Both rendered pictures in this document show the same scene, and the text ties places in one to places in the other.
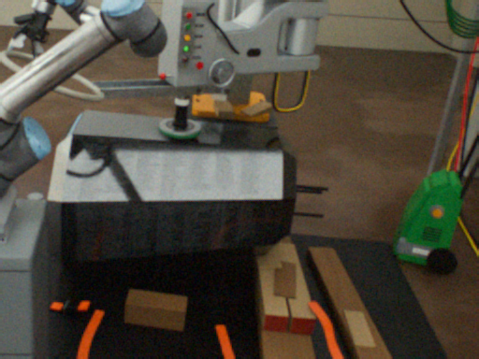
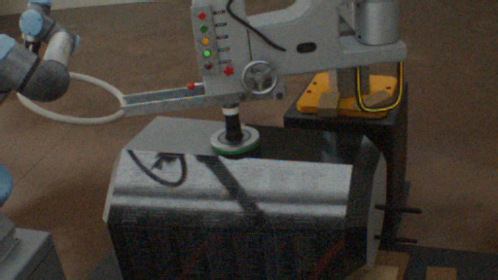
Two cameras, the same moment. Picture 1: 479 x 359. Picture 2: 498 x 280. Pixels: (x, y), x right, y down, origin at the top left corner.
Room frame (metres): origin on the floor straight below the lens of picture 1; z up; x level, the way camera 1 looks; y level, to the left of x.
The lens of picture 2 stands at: (0.62, -0.99, 2.11)
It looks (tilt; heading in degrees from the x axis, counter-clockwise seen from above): 28 degrees down; 23
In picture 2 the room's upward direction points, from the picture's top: 7 degrees counter-clockwise
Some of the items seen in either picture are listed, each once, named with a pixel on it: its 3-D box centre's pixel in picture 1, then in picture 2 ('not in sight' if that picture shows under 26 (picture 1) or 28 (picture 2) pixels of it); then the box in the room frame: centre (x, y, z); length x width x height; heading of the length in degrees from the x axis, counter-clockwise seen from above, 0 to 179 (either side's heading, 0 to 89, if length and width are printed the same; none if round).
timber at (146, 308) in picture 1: (155, 309); not in sight; (2.35, 0.02, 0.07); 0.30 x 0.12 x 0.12; 85
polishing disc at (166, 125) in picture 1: (180, 126); (234, 137); (2.75, -0.02, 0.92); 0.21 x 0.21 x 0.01
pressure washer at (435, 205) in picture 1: (437, 196); not in sight; (3.17, -1.64, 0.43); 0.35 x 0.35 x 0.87; 74
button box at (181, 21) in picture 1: (185, 36); (204, 40); (2.62, -0.01, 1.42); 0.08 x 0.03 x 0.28; 117
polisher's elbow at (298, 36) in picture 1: (298, 33); (376, 17); (3.05, -0.61, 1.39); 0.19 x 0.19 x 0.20
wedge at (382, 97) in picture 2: (256, 108); (372, 100); (3.47, -0.51, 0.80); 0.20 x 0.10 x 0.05; 129
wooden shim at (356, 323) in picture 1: (358, 328); not in sight; (2.32, -0.99, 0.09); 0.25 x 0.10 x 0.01; 179
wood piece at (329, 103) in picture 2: (224, 109); (329, 104); (3.39, -0.29, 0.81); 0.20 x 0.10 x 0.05; 7
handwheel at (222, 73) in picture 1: (218, 71); (258, 74); (2.70, -0.18, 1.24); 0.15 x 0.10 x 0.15; 117
